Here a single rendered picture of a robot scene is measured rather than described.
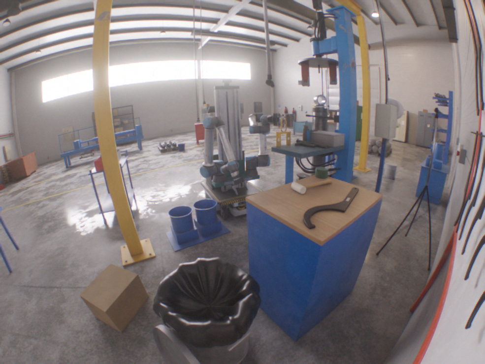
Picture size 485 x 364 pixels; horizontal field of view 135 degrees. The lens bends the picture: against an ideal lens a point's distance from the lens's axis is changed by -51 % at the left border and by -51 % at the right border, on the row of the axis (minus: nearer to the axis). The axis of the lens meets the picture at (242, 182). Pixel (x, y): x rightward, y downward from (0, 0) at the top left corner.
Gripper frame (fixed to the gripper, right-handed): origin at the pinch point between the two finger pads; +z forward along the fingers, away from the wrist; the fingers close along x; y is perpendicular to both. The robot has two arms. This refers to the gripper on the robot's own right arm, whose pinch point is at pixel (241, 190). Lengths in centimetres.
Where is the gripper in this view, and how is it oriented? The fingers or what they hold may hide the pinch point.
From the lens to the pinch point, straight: 224.6
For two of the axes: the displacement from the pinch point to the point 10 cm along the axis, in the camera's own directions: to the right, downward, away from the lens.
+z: 3.6, 9.3, 0.6
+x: -8.1, 3.4, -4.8
